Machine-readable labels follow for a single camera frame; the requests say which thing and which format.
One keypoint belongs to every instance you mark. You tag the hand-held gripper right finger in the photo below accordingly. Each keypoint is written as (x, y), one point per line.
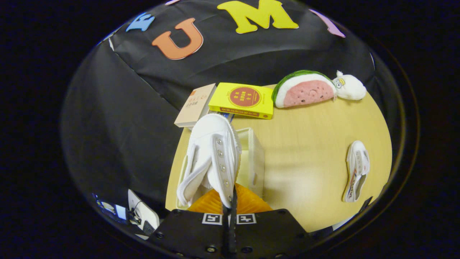
(269, 233)

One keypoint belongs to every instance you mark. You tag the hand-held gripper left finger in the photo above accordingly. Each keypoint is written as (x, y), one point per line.
(190, 233)

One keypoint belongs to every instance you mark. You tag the beige plastic storage box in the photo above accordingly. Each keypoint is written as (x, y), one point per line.
(256, 158)

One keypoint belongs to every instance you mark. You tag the white canvas shoe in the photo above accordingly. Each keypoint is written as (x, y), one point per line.
(356, 169)
(212, 151)

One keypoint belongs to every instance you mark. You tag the white plastic device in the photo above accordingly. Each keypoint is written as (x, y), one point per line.
(145, 212)

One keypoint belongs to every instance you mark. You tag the blue book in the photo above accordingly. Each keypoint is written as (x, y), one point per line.
(226, 116)

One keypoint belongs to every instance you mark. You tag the beige book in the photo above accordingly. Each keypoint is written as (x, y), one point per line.
(196, 106)

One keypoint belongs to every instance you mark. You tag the yellow book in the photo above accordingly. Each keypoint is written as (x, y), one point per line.
(242, 99)

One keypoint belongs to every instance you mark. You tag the watermelon slice plush toy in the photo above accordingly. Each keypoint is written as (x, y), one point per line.
(305, 91)

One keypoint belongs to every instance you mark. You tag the white plush toy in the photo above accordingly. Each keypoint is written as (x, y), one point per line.
(352, 89)

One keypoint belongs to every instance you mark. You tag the black table bracket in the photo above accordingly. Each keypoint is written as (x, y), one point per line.
(366, 204)

